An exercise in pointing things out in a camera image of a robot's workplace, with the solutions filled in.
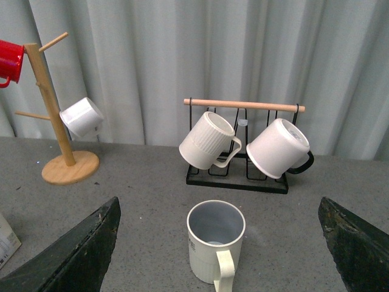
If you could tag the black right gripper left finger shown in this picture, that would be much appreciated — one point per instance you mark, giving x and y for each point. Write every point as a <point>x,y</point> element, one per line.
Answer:
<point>77,261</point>

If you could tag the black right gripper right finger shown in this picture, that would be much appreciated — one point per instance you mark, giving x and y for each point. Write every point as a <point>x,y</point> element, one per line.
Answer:
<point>359,249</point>

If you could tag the blue Pascual milk carton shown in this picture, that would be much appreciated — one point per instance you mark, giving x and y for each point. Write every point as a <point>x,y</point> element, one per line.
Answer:
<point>8,240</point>

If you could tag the cream mug with lettering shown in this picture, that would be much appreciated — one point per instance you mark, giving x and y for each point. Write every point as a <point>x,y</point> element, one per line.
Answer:
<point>215,236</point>

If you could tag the wooden mug tree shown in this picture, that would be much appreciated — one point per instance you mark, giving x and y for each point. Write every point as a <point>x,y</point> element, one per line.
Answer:
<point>71,166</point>

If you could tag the white mug on tree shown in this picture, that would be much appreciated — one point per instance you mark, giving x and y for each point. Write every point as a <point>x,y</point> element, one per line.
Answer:
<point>83,118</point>

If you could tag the cream ribbed mug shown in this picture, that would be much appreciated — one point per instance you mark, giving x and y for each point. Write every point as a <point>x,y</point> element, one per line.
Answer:
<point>205,142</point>

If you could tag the red enamel mug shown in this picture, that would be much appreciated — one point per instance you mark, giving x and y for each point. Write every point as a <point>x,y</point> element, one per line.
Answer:
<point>11,62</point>

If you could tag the white mug black handle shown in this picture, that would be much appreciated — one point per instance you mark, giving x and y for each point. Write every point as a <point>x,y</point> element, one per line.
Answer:
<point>280,148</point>

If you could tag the black wire mug rack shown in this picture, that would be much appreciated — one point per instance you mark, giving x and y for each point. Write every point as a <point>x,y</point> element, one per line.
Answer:
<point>240,173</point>

